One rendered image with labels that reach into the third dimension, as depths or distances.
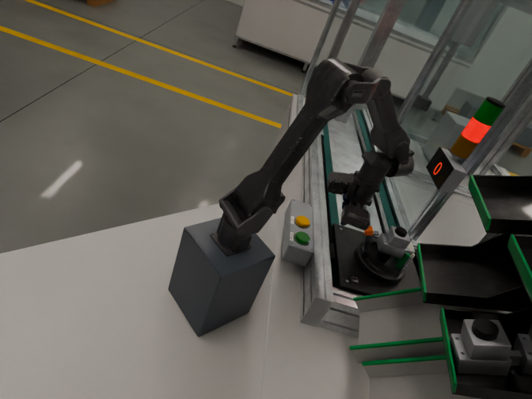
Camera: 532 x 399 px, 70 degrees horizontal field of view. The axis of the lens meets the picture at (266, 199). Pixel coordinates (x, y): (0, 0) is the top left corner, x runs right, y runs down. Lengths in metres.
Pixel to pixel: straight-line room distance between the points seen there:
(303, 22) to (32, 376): 5.38
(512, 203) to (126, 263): 0.79
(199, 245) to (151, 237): 0.30
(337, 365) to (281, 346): 0.14
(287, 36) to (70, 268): 5.16
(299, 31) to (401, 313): 5.18
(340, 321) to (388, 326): 0.16
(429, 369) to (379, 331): 0.12
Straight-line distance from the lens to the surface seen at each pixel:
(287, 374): 0.89
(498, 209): 0.67
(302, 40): 5.81
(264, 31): 5.82
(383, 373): 0.79
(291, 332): 0.95
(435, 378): 0.78
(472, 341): 0.59
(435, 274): 0.74
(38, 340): 0.86
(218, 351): 0.87
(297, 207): 1.13
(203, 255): 0.75
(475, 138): 1.12
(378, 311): 0.88
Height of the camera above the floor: 1.59
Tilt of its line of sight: 35 degrees down
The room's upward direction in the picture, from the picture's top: 22 degrees clockwise
